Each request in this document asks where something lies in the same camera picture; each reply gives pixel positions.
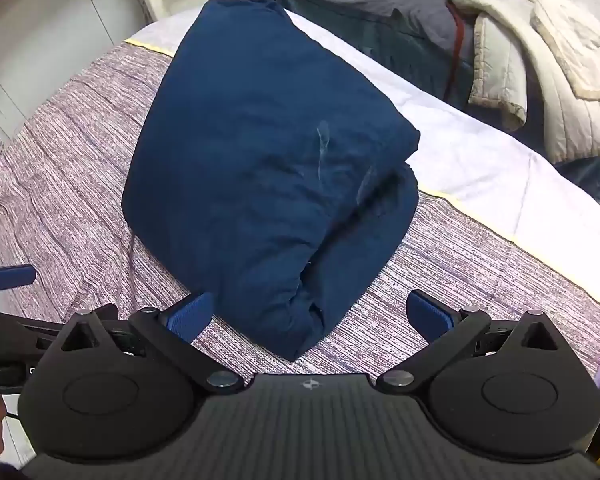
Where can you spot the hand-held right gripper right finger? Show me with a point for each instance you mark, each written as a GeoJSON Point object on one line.
{"type": "Point", "coordinates": [430, 316]}

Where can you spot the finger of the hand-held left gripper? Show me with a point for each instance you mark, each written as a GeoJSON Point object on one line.
{"type": "Point", "coordinates": [12, 277]}

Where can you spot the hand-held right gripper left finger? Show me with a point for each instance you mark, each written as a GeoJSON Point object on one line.
{"type": "Point", "coordinates": [192, 317]}

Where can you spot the navy blue jacket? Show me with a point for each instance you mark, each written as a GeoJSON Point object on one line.
{"type": "Point", "coordinates": [260, 160]}

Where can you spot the purple striped bedspread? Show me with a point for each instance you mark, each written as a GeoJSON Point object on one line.
{"type": "Point", "coordinates": [55, 200]}

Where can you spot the white bed sheet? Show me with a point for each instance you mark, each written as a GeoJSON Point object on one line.
{"type": "Point", "coordinates": [460, 150]}

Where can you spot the dark grey bedding pile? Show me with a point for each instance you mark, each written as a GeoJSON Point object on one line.
{"type": "Point", "coordinates": [410, 65]}

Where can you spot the cream quilted jacket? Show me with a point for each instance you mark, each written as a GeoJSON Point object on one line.
{"type": "Point", "coordinates": [545, 60]}

